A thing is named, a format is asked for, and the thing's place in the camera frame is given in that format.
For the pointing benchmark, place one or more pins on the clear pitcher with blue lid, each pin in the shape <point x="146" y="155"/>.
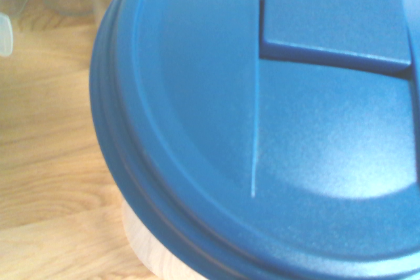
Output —
<point x="229" y="96"/>

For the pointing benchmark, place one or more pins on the glass container teal lid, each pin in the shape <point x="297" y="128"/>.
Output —
<point x="6" y="34"/>

